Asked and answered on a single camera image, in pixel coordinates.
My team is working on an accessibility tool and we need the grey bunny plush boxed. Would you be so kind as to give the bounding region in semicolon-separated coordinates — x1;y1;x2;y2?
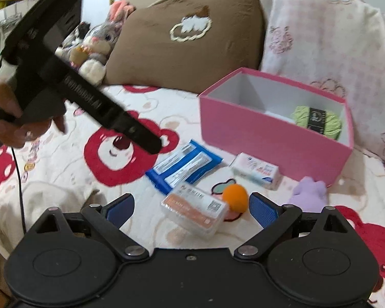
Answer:
69;0;135;85

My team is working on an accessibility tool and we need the orange makeup sponge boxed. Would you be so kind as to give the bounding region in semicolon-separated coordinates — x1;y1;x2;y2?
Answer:
222;184;249;214

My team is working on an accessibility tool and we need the pink box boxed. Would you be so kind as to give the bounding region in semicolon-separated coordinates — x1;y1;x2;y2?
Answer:
198;67;354;187

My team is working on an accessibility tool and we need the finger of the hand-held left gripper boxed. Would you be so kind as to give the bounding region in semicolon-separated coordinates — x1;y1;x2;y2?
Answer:
115;110;163;155

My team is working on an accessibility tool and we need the pink checked pillow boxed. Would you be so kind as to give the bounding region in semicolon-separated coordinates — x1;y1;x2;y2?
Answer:
253;0;385;167

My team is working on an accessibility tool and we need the green yarn ball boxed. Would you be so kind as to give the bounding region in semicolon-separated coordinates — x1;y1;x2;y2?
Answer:
290;105;342;140

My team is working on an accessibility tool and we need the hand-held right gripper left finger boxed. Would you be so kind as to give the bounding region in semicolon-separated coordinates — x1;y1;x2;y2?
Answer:
26;193;150;262

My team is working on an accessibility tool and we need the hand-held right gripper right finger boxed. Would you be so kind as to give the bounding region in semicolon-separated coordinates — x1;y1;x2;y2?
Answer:
233;192;357;260

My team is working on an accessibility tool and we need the person's left hand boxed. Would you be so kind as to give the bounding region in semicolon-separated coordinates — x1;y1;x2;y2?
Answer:
0;76;69;150

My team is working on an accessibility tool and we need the red bear printed blanket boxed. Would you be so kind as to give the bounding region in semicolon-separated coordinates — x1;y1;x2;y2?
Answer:
0;83;385;308

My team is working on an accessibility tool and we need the clear box with orange label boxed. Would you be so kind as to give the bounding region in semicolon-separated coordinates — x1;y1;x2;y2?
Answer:
161;181;230;239

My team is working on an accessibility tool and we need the brown pillow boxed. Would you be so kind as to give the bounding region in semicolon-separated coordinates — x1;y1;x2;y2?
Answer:
99;0;265;94

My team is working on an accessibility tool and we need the blue packet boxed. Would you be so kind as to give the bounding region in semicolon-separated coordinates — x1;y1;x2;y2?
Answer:
145;139;223;195

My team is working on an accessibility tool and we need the black cable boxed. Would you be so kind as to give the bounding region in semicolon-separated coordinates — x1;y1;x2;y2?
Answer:
11;148;28;235

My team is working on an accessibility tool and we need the white pink printed pack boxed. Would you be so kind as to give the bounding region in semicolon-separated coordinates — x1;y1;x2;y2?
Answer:
228;152;283;190

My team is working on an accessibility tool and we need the purple plush toy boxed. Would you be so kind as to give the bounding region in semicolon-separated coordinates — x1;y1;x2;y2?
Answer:
290;176;328;213

